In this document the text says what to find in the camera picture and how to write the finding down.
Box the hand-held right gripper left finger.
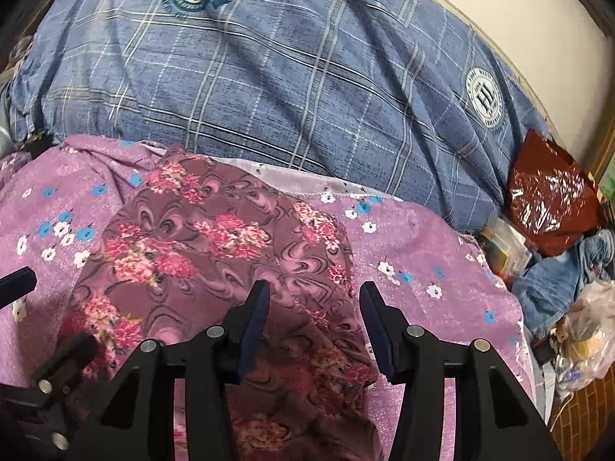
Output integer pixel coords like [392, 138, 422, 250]
[74, 280, 271, 461]

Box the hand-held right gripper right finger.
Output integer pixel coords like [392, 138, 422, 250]
[359, 280, 564, 461]

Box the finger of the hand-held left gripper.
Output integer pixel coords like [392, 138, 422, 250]
[33, 333, 100, 397]
[0, 269, 37, 309]

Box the maroon floral garment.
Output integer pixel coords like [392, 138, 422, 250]
[58, 145, 386, 461]

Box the purple flowered cloth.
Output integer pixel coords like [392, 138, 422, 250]
[0, 134, 537, 461]

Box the clear box of small things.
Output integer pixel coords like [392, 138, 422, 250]
[478, 214, 535, 282]

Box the grey cloth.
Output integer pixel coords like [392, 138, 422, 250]
[0, 38, 34, 157]

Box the blue denim garment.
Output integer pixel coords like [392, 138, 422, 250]
[510, 233, 615, 338]

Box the clear plastic bag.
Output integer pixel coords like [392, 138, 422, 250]
[552, 279, 615, 397]

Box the red plastic bag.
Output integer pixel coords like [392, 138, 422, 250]
[508, 129, 607, 258]

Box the blue plaid duvet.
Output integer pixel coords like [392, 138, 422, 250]
[8, 0, 554, 235]

